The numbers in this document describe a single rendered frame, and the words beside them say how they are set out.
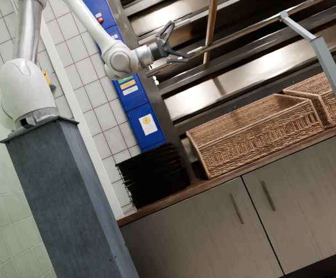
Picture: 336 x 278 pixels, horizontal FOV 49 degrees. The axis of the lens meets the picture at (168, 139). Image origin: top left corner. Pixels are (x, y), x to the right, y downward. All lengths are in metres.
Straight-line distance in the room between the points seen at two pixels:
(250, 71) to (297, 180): 0.82
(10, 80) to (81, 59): 0.98
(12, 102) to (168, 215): 0.77
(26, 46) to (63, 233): 0.81
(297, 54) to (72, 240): 1.62
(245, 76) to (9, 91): 1.33
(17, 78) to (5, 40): 1.16
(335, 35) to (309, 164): 0.97
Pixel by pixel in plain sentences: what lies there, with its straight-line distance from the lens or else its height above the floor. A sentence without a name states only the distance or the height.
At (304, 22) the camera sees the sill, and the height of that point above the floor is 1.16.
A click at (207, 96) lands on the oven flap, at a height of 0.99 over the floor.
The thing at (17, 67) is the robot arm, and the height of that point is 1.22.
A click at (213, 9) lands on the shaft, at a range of 1.47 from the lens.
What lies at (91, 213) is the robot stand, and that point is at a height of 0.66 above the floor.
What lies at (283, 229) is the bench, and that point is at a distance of 1.66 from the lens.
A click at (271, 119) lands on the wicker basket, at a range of 1.69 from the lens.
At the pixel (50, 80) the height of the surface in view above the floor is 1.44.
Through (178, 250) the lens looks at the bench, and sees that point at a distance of 1.64.
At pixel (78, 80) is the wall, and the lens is 2.29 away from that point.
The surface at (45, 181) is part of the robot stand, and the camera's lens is 1.29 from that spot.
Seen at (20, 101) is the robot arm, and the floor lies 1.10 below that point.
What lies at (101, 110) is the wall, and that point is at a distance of 2.22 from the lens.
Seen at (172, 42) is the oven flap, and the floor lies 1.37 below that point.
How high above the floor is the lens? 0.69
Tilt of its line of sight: 4 degrees up
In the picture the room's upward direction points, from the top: 23 degrees counter-clockwise
